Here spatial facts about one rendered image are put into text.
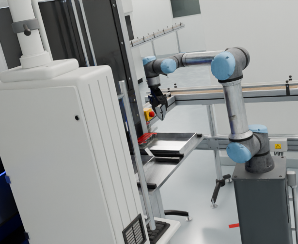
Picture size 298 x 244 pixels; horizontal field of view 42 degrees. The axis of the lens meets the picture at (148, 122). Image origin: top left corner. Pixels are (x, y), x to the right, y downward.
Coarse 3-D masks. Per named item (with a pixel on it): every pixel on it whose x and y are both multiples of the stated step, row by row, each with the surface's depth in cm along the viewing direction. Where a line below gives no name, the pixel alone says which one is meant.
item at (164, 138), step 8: (160, 136) 245; (168, 136) 243; (176, 136) 240; (184, 136) 237; (192, 136) 227; (152, 144) 236; (160, 144) 234; (168, 144) 231; (176, 144) 229; (184, 144) 218; (168, 152) 215; (176, 152) 213
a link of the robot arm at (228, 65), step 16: (224, 64) 171; (240, 64) 174; (224, 80) 175; (240, 80) 176; (224, 96) 181; (240, 96) 178; (240, 112) 179; (240, 128) 181; (240, 144) 181; (256, 144) 186; (240, 160) 184
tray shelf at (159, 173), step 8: (128, 144) 245; (192, 144) 225; (184, 152) 216; (152, 168) 204; (160, 168) 202; (168, 168) 200; (176, 168) 202; (152, 176) 195; (160, 176) 193; (168, 176) 194; (160, 184) 186; (152, 192) 180
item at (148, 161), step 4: (132, 156) 217; (144, 156) 213; (148, 156) 212; (152, 156) 211; (132, 160) 218; (144, 160) 214; (148, 160) 213; (152, 160) 208; (132, 164) 213; (144, 164) 210; (148, 164) 204; (152, 164) 208; (136, 168) 207; (144, 168) 201; (148, 168) 204; (136, 172) 202; (144, 172) 201; (136, 176) 194; (136, 180) 194
